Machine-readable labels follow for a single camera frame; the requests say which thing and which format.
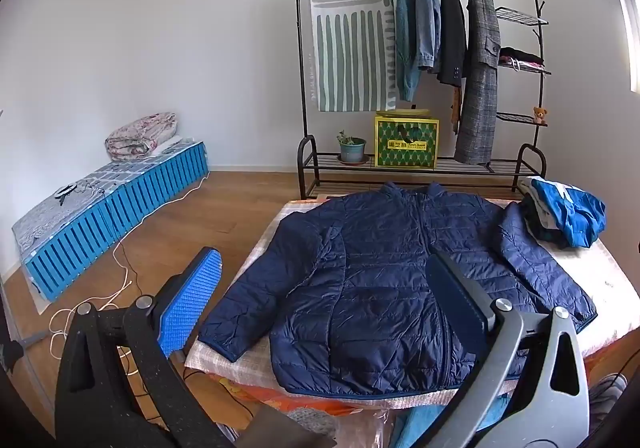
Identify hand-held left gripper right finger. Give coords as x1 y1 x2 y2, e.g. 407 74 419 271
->
424 252 592 448

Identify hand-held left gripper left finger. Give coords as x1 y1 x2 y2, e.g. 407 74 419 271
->
54 247 236 448

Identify navy puffer jacket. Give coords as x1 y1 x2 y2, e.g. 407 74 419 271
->
197 181 598 397

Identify dark folded clothes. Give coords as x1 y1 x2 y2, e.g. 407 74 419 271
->
520 198 568 245

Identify pile of blue clothes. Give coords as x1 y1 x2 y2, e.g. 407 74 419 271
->
520 176 607 249

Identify black metal clothes rack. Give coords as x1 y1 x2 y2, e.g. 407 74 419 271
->
292 0 552 201

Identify folded clothes on rack shelf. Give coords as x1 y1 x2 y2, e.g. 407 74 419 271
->
498 47 545 71

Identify orange cloth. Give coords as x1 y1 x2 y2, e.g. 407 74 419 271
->
217 370 361 416

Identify green yellow box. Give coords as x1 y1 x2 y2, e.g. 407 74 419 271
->
374 109 440 170

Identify folded floral quilt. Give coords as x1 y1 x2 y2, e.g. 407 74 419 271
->
104 112 179 162

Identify potted plant in teal pot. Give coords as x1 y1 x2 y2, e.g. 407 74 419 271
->
336 130 367 164

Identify grey plaid coat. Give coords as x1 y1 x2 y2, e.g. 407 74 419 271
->
454 0 502 166

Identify teal denim shirt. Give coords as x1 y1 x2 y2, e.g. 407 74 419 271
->
395 0 422 103

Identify green striped white blanket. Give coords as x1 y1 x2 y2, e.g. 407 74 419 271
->
306 0 398 113

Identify black blazer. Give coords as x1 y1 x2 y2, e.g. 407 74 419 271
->
436 0 468 89

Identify blue denim jacket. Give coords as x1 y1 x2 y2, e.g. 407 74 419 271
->
412 0 443 74

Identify white cable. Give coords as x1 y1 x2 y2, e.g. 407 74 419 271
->
47 173 208 364

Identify black ring-shaped object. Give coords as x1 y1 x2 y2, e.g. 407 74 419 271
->
54 183 83 206

